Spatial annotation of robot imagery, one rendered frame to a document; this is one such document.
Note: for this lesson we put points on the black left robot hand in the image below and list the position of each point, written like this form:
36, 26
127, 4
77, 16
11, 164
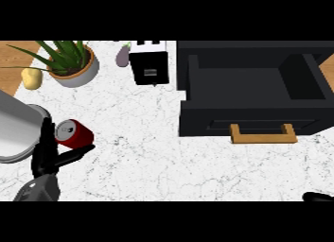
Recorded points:
45, 160

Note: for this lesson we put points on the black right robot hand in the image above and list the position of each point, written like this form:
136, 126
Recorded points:
320, 197

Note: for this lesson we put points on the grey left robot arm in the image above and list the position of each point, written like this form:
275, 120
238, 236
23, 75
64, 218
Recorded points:
37, 191

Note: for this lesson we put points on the red can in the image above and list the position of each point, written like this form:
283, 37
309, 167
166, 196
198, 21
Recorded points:
77, 134

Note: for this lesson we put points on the black drawer front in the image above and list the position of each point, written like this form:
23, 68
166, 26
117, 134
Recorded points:
197, 118

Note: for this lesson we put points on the black drawer box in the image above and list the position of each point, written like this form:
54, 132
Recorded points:
238, 83

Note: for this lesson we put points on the large grey metal cylinder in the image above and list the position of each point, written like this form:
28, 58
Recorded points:
8, 126

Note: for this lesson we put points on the yellow potato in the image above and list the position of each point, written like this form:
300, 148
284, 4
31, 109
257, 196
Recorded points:
31, 78

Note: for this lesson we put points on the green plant in white pot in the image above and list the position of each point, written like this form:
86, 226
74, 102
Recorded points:
76, 71

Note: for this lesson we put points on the purple eggplant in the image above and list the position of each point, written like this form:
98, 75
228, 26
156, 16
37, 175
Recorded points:
123, 57

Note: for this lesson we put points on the black and white toaster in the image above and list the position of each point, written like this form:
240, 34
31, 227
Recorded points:
148, 67

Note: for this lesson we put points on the black cabinet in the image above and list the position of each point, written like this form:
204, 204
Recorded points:
249, 48

